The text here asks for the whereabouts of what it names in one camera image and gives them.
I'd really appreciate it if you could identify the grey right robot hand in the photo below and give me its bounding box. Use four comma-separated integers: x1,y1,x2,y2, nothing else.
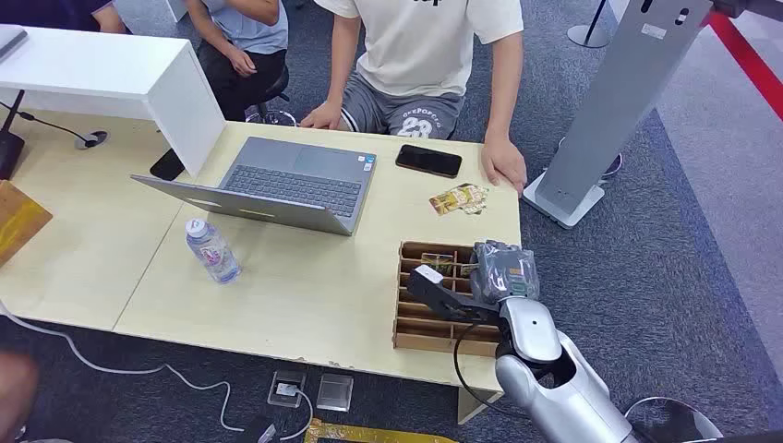
470,240,541,305

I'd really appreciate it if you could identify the person's left hand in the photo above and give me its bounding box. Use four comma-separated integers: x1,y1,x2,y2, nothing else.
480,136,529,197

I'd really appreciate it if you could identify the person's right hand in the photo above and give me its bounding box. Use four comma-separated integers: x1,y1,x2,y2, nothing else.
298,100,344,131

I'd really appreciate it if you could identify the green patterned card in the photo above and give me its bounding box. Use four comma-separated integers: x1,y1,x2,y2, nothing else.
460,182,490,216

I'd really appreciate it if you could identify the yellow patterned card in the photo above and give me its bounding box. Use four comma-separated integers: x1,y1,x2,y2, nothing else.
428,186,477,217

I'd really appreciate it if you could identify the dark patterned card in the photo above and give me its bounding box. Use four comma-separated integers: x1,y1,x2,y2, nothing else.
420,252,456,278

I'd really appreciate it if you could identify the wooden card organizer box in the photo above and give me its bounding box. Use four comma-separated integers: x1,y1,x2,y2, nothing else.
392,240,504,359

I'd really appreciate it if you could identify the seated person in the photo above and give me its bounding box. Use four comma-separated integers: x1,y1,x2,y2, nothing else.
182,0,291,123

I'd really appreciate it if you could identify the person in numbered shorts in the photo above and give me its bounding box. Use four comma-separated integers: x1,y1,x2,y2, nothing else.
298,0,529,197

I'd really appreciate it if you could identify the person at desk edge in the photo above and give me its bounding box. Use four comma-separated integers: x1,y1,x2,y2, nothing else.
0,0,127,35

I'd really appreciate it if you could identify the black stool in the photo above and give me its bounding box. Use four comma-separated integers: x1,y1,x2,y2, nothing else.
244,64,299,127

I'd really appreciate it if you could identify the grey open laptop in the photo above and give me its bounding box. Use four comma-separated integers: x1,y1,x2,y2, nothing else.
129,136,378,237

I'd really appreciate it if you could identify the black smartphone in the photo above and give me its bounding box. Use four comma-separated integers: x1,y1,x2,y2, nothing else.
394,144,464,180

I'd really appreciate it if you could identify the grey kiosk stand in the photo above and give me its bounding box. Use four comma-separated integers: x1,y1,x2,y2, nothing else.
521,0,715,231

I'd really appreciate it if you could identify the round stanchion base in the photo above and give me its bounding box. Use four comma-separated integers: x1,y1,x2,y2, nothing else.
567,0,613,50

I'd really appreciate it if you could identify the black phone with dark case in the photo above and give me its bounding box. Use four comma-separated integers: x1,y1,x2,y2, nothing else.
150,148,187,182

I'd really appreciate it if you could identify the clear plastic water bottle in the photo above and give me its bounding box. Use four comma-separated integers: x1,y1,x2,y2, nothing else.
185,218,242,285

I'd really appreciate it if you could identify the metal floor cover plate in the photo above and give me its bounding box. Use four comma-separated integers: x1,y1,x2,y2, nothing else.
316,373,355,413

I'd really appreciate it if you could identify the yellow floor tape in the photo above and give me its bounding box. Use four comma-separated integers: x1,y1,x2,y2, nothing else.
303,418,461,443

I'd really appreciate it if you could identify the white desk riser shelf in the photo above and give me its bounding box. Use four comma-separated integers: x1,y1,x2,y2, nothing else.
0,23,227,179

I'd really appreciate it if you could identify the chrome chair base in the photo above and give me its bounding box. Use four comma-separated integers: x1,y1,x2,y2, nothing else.
622,396,727,443

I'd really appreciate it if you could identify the floor socket box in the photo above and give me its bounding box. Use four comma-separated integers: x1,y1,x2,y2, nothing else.
266,369,307,410

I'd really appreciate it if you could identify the black monitor stand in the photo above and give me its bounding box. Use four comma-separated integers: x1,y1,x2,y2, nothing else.
0,90,26,181

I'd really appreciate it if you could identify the brown wooden box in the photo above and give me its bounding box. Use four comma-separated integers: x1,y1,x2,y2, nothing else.
0,180,54,269

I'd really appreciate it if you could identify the closed grey laptop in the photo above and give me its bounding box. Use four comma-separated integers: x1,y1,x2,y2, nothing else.
0,24,30,63

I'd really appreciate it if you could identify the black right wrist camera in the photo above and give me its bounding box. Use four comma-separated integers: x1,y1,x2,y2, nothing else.
405,264,504,326

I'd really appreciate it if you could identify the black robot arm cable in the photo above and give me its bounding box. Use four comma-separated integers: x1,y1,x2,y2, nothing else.
452,322,527,422

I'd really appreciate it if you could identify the round desk cable grommet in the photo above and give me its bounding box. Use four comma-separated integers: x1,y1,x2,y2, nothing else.
74,129,111,151

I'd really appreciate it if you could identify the thin black desk cable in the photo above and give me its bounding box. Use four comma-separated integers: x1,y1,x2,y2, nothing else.
0,101,99,149

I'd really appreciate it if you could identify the white floor cable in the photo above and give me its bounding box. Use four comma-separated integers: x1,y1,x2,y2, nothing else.
0,300,314,443

